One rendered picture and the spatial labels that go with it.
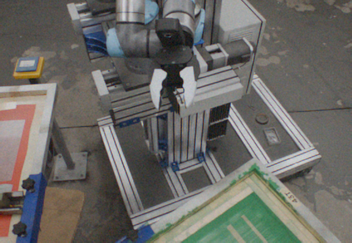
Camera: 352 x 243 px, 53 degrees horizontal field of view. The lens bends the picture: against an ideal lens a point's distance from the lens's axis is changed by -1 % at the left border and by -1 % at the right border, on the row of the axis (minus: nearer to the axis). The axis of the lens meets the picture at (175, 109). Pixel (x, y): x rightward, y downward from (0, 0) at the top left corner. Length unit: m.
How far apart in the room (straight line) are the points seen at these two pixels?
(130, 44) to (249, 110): 1.79
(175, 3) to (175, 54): 0.17
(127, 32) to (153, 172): 1.45
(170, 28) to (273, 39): 2.96
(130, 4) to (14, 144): 0.89
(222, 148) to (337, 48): 1.77
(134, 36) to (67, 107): 2.10
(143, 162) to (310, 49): 2.01
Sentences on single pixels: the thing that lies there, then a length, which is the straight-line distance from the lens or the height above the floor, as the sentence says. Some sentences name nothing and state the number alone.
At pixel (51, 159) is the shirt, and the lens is 1.82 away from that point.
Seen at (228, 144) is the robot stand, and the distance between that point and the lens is 2.39.
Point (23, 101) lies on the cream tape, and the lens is 1.74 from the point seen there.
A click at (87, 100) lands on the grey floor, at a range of 2.98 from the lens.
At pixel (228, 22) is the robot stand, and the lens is 1.59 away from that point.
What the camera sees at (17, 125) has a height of 0.96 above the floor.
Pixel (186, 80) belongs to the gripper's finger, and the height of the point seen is 1.68.
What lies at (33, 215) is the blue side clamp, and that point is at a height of 1.01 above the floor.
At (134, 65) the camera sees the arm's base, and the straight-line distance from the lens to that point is 1.29.
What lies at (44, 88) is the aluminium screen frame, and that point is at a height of 0.99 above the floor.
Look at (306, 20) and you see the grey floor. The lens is 3.94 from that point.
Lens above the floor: 2.15
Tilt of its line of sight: 50 degrees down
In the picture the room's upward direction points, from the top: straight up
